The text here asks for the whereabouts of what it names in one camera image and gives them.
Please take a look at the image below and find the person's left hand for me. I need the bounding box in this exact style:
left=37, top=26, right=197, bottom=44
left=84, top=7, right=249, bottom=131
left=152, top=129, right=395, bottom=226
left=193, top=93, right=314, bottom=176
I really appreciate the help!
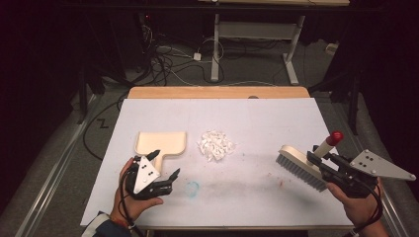
left=110, top=158, right=164, bottom=225

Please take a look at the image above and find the person's right hand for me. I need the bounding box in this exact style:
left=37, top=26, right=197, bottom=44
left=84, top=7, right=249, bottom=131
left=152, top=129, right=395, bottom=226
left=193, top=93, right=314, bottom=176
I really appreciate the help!
left=325, top=178, right=385, bottom=228

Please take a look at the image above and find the beige dustpan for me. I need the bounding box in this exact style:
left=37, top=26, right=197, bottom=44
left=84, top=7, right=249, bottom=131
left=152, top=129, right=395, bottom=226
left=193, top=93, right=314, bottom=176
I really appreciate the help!
left=133, top=130, right=188, bottom=174

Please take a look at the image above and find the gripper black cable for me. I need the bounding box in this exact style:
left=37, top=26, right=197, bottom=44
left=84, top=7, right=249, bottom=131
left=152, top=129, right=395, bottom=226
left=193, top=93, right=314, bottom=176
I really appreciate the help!
left=119, top=157, right=146, bottom=237
left=342, top=179, right=385, bottom=237

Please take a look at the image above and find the white metal desk frame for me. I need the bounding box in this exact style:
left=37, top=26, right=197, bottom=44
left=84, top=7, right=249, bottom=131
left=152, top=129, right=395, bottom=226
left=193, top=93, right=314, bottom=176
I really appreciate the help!
left=197, top=0, right=351, bottom=86

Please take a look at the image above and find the black stand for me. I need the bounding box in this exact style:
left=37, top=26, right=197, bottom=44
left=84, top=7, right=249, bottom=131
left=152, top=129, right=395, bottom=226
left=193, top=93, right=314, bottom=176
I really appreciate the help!
left=309, top=70, right=362, bottom=136
left=76, top=62, right=107, bottom=125

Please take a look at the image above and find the bundle of floor cables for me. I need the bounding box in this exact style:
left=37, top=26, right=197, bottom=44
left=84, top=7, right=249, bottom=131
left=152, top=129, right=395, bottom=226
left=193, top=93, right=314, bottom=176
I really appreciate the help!
left=137, top=13, right=228, bottom=87

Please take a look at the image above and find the white power strip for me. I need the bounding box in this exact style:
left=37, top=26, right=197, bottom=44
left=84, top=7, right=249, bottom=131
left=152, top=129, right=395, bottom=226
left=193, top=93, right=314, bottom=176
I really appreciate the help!
left=325, top=42, right=340, bottom=56

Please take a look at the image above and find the metal floor rail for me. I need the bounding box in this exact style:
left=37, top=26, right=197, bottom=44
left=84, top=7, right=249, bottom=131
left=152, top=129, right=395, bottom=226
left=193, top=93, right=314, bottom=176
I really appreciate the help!
left=332, top=102, right=409, bottom=237
left=14, top=94, right=102, bottom=237

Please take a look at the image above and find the white table mat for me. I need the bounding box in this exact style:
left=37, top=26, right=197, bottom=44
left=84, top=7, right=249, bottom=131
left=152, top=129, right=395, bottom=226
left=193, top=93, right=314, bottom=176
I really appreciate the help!
left=80, top=97, right=354, bottom=229

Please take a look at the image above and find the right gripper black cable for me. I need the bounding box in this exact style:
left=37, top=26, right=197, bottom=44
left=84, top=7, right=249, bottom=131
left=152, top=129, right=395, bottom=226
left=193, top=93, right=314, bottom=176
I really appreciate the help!
left=342, top=179, right=385, bottom=237

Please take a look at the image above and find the pile of white paper scraps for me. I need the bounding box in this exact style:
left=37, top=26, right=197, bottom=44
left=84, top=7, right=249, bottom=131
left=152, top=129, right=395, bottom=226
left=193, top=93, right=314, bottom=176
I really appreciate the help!
left=196, top=129, right=237, bottom=163

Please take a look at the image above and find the wooden table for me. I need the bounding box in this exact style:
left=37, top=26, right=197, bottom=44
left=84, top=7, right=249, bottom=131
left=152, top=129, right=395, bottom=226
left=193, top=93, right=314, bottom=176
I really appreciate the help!
left=126, top=85, right=311, bottom=100

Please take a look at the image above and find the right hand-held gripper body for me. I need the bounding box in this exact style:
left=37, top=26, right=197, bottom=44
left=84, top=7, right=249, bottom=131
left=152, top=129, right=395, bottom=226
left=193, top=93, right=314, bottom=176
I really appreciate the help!
left=323, top=149, right=417, bottom=199

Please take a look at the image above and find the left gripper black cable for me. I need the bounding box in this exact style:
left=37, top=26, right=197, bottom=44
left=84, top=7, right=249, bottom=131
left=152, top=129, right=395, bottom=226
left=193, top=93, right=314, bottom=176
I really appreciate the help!
left=119, top=157, right=146, bottom=237

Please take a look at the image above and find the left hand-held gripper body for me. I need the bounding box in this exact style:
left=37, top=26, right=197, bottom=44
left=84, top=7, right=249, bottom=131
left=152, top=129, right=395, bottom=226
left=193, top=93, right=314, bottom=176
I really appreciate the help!
left=126, top=155, right=174, bottom=200

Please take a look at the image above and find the black floor cable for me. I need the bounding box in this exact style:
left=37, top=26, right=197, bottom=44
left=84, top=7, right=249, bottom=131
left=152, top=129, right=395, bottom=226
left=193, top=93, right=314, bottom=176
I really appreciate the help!
left=82, top=91, right=130, bottom=162

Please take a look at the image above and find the beige brush with red-tipped handle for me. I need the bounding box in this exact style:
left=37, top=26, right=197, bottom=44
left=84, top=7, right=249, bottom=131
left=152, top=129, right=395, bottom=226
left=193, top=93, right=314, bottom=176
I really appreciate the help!
left=275, top=130, right=345, bottom=194

